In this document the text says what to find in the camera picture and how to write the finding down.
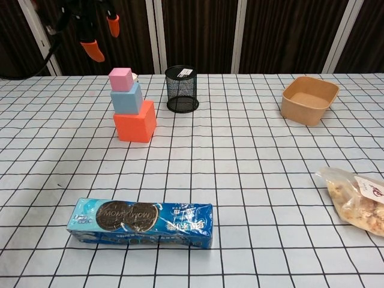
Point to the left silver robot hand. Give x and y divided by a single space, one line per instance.
87 24

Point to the pink foam cube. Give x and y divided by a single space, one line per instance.
120 79

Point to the light blue foam cube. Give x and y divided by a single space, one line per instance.
126 100

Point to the orange foam cube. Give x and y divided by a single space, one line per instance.
132 127

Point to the white paper cup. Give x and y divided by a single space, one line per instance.
135 77

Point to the black mesh pen holder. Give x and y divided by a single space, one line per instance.
181 90

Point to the dark folding partition screen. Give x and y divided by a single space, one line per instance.
204 30

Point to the white checkered tablecloth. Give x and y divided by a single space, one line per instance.
240 180

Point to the blue cookie box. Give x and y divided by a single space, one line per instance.
180 222

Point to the brown paper bowl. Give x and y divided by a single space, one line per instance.
300 115

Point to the clear plastic snack bag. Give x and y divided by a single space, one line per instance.
354 204

